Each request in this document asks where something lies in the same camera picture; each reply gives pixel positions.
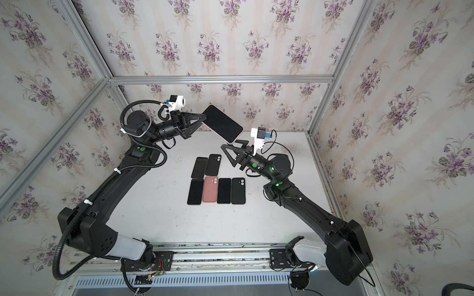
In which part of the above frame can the black phone pink edge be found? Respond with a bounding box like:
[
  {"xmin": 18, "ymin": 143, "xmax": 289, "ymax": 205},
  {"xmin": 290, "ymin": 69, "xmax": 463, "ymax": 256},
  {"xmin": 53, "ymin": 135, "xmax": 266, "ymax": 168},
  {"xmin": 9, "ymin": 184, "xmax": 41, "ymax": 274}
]
[{"xmin": 202, "ymin": 105, "xmax": 243, "ymax": 144}]

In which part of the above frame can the black phone case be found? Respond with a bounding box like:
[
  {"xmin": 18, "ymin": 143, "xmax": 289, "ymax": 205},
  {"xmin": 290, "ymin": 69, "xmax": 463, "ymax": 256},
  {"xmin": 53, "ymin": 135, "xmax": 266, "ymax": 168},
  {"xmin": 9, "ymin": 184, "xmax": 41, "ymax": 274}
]
[
  {"xmin": 204, "ymin": 154, "xmax": 222, "ymax": 176},
  {"xmin": 231, "ymin": 178, "xmax": 246, "ymax": 205}
]

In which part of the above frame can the black pad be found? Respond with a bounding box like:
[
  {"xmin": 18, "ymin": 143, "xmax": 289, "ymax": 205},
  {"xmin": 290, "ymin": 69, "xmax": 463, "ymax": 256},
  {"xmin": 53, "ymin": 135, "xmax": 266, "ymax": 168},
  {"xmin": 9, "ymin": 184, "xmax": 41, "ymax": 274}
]
[{"xmin": 217, "ymin": 178, "xmax": 232, "ymax": 204}]

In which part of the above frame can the pink phone case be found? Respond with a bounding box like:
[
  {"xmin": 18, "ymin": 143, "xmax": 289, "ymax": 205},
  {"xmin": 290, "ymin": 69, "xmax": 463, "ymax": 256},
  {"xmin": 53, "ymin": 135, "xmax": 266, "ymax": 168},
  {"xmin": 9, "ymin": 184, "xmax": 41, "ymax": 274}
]
[{"xmin": 202, "ymin": 176, "xmax": 218, "ymax": 203}]

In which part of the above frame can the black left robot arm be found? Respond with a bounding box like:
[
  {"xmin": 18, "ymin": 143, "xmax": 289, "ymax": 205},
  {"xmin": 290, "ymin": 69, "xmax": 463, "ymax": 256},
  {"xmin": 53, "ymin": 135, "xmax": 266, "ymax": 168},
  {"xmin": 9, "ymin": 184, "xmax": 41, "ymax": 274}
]
[{"xmin": 54, "ymin": 111, "xmax": 206, "ymax": 265}]

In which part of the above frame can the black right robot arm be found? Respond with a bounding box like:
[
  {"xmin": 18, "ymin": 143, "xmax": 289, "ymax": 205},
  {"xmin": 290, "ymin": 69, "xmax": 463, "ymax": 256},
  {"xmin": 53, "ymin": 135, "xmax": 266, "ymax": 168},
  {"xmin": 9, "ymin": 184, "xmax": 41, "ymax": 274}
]
[{"xmin": 221, "ymin": 140, "xmax": 374, "ymax": 286}]

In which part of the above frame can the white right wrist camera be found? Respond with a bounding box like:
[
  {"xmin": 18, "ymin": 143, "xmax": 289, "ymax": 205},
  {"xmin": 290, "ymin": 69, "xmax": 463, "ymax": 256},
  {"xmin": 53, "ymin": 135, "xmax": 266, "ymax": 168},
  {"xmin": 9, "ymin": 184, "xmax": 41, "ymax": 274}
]
[{"xmin": 251, "ymin": 127, "xmax": 267, "ymax": 156}]

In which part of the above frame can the aluminium frame top bar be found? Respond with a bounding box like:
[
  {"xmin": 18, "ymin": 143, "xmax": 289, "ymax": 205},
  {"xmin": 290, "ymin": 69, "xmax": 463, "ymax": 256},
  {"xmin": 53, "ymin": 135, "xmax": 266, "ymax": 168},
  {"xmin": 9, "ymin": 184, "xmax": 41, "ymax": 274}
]
[{"xmin": 109, "ymin": 75, "xmax": 334, "ymax": 86}]

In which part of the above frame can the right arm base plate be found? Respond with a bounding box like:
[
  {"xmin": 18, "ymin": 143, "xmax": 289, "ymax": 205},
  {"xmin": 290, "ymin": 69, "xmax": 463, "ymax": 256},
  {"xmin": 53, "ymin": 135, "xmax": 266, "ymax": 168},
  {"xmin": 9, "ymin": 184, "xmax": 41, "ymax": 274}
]
[{"xmin": 269, "ymin": 249, "xmax": 295, "ymax": 271}]

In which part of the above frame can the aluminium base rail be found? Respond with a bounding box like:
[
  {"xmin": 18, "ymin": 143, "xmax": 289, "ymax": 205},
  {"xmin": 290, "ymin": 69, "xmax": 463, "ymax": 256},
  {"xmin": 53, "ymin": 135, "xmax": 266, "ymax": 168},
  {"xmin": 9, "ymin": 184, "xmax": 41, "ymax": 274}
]
[{"xmin": 61, "ymin": 242, "xmax": 285, "ymax": 276}]

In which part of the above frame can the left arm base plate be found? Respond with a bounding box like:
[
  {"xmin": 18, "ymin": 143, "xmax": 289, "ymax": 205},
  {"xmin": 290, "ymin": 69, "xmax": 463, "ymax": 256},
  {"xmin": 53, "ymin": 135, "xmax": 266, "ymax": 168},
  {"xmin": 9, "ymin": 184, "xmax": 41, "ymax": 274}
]
[{"xmin": 120, "ymin": 251, "xmax": 175, "ymax": 273}]

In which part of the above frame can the black corrugated cable conduit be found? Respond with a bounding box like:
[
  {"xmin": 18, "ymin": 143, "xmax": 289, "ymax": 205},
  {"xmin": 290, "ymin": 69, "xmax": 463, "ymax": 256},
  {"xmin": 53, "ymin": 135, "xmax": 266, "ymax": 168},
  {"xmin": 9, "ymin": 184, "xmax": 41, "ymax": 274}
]
[{"xmin": 51, "ymin": 99, "xmax": 167, "ymax": 281}]

